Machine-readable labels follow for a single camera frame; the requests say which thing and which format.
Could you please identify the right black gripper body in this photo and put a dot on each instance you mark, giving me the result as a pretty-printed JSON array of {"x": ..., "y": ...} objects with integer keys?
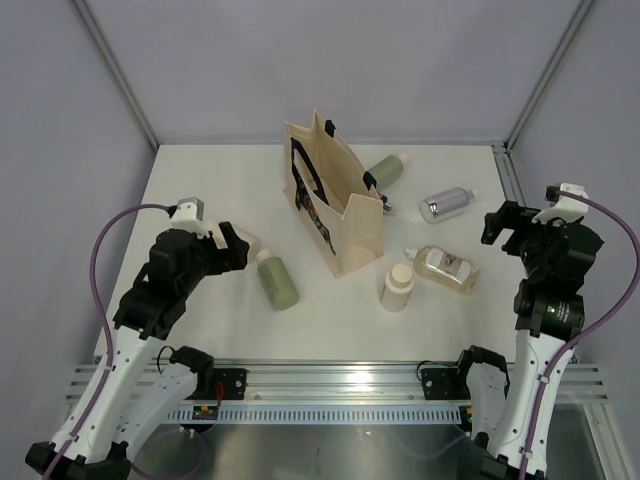
[{"x": 541, "y": 237}]

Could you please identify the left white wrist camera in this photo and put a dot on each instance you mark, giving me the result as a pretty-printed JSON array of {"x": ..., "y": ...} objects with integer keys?
[{"x": 188, "y": 215}]

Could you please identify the right aluminium frame post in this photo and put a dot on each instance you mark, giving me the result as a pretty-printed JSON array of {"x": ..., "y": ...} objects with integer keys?
[{"x": 562, "y": 47}]

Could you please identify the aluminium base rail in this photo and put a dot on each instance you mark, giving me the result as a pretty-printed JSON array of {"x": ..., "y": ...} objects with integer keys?
[{"x": 348, "y": 383}]

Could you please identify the cream cylindrical bottle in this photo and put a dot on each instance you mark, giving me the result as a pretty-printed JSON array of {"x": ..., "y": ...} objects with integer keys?
[{"x": 397, "y": 288}]

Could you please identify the small orange blue tube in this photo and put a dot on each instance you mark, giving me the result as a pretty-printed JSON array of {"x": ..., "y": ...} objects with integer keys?
[{"x": 387, "y": 206}]

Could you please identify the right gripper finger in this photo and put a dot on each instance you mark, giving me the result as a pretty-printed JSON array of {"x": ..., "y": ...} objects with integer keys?
[
  {"x": 505, "y": 217},
  {"x": 519, "y": 236}
]

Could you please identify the green bottle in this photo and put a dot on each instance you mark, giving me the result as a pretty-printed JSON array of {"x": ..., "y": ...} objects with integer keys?
[
  {"x": 276, "y": 281},
  {"x": 389, "y": 170}
]

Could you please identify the left aluminium frame post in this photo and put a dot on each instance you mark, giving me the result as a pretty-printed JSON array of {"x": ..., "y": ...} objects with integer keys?
[{"x": 89, "y": 23}]

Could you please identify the right side aluminium rail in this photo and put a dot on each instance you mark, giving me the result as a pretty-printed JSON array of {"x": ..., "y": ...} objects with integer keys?
[{"x": 508, "y": 175}]

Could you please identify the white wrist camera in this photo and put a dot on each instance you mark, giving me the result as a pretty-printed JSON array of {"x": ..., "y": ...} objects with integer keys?
[
  {"x": 188, "y": 215},
  {"x": 563, "y": 204}
]

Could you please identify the aluminium frame post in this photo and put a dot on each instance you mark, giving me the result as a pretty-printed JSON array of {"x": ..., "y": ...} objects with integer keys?
[
  {"x": 89, "y": 23},
  {"x": 562, "y": 47}
]

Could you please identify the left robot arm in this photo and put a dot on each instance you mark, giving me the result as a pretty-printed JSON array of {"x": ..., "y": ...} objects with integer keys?
[{"x": 105, "y": 431}]

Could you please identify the clear amber soap bottle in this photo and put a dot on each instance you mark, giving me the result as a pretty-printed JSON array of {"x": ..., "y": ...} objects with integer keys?
[{"x": 434, "y": 263}]

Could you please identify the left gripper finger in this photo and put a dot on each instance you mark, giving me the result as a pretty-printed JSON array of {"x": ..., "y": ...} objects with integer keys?
[
  {"x": 235, "y": 238},
  {"x": 232, "y": 260}
]

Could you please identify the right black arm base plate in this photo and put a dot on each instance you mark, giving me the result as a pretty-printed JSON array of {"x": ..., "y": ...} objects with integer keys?
[{"x": 441, "y": 383}]

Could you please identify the white slotted cable duct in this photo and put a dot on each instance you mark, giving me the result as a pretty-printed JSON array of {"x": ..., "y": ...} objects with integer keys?
[{"x": 318, "y": 415}]

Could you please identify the cream canvas tote bag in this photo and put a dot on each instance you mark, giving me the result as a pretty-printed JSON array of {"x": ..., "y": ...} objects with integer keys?
[{"x": 333, "y": 196}]

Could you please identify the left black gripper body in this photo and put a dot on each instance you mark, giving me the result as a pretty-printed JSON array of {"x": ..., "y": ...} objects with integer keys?
[{"x": 207, "y": 262}]

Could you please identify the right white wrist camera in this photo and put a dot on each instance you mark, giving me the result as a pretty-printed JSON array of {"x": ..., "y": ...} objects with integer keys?
[{"x": 563, "y": 204}]

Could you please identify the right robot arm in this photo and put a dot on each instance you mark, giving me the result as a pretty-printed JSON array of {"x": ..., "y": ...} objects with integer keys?
[{"x": 512, "y": 407}]

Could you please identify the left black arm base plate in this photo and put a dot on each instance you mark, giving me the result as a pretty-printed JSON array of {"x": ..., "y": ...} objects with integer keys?
[{"x": 227, "y": 383}]

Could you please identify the silver metallic bottle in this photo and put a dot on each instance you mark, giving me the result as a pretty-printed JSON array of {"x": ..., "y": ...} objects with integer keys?
[{"x": 446, "y": 204}]

